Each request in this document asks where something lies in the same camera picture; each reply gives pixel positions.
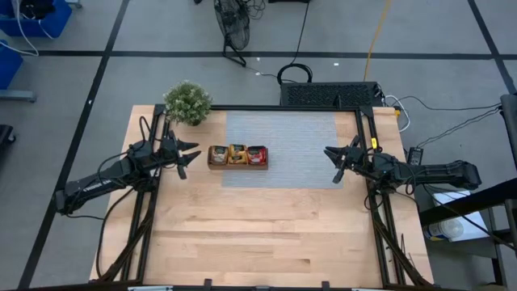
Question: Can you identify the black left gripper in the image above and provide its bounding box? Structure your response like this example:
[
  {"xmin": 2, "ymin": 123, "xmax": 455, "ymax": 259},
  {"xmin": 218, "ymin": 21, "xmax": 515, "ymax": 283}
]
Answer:
[{"xmin": 159, "ymin": 129, "xmax": 202, "ymax": 181}]

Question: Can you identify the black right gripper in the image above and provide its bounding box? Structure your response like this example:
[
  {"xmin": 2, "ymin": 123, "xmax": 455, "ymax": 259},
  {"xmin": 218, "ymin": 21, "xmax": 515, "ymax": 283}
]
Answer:
[{"xmin": 323, "ymin": 135, "xmax": 376, "ymax": 185}]

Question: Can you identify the white tea packet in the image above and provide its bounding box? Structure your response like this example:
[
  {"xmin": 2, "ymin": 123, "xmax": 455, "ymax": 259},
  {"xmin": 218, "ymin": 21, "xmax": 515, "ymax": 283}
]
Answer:
[{"xmin": 209, "ymin": 145, "xmax": 229, "ymax": 165}]

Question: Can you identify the orange tea packet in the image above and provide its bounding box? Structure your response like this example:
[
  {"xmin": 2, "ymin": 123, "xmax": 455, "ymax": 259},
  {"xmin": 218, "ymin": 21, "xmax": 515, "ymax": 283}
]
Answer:
[{"xmin": 229, "ymin": 144, "xmax": 248, "ymax": 165}]

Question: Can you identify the wooden three-compartment tea box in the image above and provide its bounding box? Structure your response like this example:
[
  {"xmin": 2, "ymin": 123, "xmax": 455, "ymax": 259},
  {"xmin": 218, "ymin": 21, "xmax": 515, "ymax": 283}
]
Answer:
[{"xmin": 207, "ymin": 144, "xmax": 270, "ymax": 171}]

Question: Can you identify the grey woven placemat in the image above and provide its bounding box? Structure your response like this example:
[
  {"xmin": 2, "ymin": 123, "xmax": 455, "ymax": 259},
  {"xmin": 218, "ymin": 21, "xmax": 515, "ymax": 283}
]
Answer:
[{"xmin": 221, "ymin": 109, "xmax": 344, "ymax": 190}]

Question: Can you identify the red tea packet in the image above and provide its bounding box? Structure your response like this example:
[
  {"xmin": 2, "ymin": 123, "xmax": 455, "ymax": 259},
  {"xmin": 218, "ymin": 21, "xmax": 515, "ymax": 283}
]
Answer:
[{"xmin": 246, "ymin": 145, "xmax": 268, "ymax": 166}]

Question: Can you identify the green potted plant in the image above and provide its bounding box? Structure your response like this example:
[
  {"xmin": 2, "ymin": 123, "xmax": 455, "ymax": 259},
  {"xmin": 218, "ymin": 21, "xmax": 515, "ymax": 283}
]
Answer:
[{"xmin": 163, "ymin": 79, "xmax": 214, "ymax": 127}]

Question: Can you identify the black perforated computer tower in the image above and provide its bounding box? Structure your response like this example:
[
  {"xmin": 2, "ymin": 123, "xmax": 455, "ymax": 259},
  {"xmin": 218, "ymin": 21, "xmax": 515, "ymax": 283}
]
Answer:
[{"xmin": 279, "ymin": 81, "xmax": 385, "ymax": 108}]

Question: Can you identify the black power adapter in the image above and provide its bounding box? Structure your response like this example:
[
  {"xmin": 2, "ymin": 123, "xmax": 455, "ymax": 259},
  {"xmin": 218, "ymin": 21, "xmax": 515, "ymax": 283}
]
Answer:
[{"xmin": 407, "ymin": 146, "xmax": 425, "ymax": 165}]

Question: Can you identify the black floor fan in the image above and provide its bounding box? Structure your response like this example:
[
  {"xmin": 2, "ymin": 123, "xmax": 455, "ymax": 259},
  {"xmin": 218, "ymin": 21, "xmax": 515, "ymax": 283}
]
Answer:
[{"xmin": 212, "ymin": 0, "xmax": 252, "ymax": 68}]

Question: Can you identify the white paper sheet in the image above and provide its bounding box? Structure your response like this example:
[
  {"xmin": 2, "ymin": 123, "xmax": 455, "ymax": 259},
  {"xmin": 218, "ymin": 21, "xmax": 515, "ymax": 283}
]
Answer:
[{"xmin": 431, "ymin": 190, "xmax": 490, "ymax": 243}]

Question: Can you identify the grey metal base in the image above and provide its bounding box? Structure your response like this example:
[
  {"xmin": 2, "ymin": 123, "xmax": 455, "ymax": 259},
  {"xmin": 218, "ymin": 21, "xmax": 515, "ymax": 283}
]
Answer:
[{"xmin": 0, "ymin": 89, "xmax": 37, "ymax": 103}]

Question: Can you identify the blue plastic bin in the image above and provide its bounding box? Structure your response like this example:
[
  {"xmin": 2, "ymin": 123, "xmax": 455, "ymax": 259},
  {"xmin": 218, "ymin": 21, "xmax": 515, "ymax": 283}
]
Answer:
[
  {"xmin": 0, "ymin": 0, "xmax": 74, "ymax": 39},
  {"xmin": 0, "ymin": 40, "xmax": 24, "ymax": 91}
]

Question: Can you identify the black device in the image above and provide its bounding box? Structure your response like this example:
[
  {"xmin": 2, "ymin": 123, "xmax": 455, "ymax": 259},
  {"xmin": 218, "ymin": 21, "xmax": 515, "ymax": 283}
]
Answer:
[{"xmin": 19, "ymin": 0, "xmax": 57, "ymax": 19}]

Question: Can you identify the white cable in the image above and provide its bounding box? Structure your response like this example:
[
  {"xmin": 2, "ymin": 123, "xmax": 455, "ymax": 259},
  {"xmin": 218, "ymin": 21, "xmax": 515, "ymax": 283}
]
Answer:
[
  {"xmin": 384, "ymin": 94, "xmax": 411, "ymax": 133},
  {"xmin": 0, "ymin": 0, "xmax": 56, "ymax": 57}
]

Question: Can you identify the black coiled cable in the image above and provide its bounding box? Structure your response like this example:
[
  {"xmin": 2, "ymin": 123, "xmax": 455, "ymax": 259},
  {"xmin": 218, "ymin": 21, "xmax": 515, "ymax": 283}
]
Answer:
[{"xmin": 276, "ymin": 63, "xmax": 313, "ymax": 87}]

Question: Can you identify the black floor cable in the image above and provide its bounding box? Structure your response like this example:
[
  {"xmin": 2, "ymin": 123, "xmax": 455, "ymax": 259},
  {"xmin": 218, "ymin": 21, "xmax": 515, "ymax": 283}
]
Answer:
[
  {"xmin": 289, "ymin": 0, "xmax": 311, "ymax": 66},
  {"xmin": 397, "ymin": 95, "xmax": 502, "ymax": 149}
]

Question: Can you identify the yellow floor cable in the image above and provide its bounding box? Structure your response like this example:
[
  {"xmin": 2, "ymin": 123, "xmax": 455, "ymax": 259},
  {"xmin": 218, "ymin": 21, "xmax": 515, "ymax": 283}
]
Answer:
[{"xmin": 362, "ymin": 0, "xmax": 393, "ymax": 82}]

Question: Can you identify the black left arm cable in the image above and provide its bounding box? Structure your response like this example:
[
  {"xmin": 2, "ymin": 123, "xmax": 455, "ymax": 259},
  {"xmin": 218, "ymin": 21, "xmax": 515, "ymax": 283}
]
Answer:
[{"xmin": 95, "ymin": 188, "xmax": 137, "ymax": 280}]

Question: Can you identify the black side table frame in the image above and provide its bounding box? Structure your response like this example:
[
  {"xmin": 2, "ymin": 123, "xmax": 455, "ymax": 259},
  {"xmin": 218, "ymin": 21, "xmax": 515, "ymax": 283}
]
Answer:
[{"xmin": 418, "ymin": 93, "xmax": 517, "ymax": 291}]

